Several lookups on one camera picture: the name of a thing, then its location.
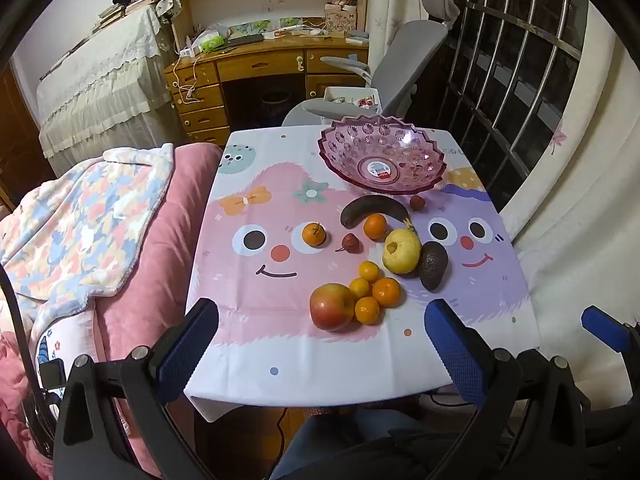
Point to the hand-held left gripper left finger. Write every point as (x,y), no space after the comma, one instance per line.
(190,345)

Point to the stack of books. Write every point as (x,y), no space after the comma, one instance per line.
(117,12)

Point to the dark avocado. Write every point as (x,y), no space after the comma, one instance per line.
(433,266)

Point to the green tissue pack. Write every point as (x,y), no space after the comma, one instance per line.
(210,40)

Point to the white curtain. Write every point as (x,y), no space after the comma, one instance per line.
(575,210)

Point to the small orange tangerine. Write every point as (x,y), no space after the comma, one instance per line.
(357,288)
(369,270)

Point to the cartoon printed tablecloth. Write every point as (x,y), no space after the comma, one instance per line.
(250,300)

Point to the pink plastic fruit bowl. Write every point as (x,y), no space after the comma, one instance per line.
(350,155)

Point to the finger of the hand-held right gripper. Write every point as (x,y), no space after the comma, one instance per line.
(605,327)

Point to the floral fleece blanket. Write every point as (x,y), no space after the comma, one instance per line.
(75,220)

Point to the grey office chair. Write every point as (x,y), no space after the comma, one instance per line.
(400,60)

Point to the tangerine with stem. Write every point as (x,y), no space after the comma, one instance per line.
(313,235)

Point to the pink quilt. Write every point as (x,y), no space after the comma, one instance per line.
(165,260)

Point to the yellow pear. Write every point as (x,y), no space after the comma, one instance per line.
(401,252)

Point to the wooden desk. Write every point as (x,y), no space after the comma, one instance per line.
(260,62)

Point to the red apple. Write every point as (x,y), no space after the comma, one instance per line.
(330,307)

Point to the brown wooden door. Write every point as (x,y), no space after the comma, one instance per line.
(15,135)

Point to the printed cardboard box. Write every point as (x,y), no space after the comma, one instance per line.
(341,17)

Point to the white box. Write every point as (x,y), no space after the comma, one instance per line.
(345,95)

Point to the metal window grille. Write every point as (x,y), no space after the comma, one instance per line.
(525,30)

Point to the red dried date with stem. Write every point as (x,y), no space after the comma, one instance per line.
(351,243)

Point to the cream lace cover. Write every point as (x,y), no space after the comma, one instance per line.
(100,85)

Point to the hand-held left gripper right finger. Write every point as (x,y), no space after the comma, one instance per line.
(452,345)

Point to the dark overripe banana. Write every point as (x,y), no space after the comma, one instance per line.
(365,206)

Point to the person's leg in jeans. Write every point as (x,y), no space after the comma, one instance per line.
(325,445)

